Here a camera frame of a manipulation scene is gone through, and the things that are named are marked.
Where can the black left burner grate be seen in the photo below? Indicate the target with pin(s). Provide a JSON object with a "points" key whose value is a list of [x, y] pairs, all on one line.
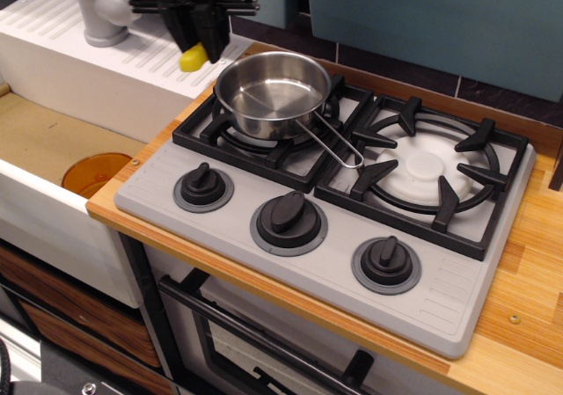
{"points": [[296, 163]]}

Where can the grey toy faucet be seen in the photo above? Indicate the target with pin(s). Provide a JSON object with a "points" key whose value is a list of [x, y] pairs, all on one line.
{"points": [[106, 22]]}

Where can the stainless steel pan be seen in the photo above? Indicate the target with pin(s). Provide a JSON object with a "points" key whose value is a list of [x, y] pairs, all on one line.
{"points": [[274, 96]]}

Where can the oven door with black handle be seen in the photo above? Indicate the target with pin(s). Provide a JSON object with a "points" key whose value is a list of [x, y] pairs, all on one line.
{"points": [[254, 360]]}

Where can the black right burner grate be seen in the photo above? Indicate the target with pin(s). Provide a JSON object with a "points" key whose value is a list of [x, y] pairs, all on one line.
{"points": [[449, 181]]}

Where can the black middle stove knob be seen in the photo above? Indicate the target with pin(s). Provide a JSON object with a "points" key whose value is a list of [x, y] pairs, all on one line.
{"points": [[289, 225]]}

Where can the black stove knob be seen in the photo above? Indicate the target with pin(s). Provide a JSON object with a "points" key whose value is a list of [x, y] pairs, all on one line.
{"points": [[386, 266], [289, 225], [203, 190]]}

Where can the white toy sink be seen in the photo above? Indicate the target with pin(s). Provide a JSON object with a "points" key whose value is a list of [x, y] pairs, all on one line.
{"points": [[63, 100]]}

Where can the yellow toy fry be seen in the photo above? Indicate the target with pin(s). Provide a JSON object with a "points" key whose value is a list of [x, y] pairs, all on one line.
{"points": [[193, 59]]}

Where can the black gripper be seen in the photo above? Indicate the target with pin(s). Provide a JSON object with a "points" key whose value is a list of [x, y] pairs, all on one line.
{"points": [[211, 21]]}

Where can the black left stove knob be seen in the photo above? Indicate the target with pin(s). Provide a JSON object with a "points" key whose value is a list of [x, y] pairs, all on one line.
{"points": [[203, 190]]}

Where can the grey toy stove top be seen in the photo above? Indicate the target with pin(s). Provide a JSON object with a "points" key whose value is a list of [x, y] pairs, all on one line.
{"points": [[439, 313]]}

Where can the teal right wall cabinet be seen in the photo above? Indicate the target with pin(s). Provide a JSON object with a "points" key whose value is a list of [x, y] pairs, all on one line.
{"points": [[512, 44]]}

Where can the wooden drawer front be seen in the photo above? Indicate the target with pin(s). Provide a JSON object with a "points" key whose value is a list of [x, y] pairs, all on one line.
{"points": [[83, 321]]}

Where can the black burner grate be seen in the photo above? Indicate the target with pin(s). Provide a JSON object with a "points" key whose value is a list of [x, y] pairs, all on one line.
{"points": [[296, 163], [449, 181]]}

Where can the black right stove knob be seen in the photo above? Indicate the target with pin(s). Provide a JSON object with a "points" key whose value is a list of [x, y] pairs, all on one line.
{"points": [[386, 266]]}

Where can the orange plastic plate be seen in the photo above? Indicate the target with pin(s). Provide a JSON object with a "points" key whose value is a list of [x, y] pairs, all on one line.
{"points": [[87, 176]]}

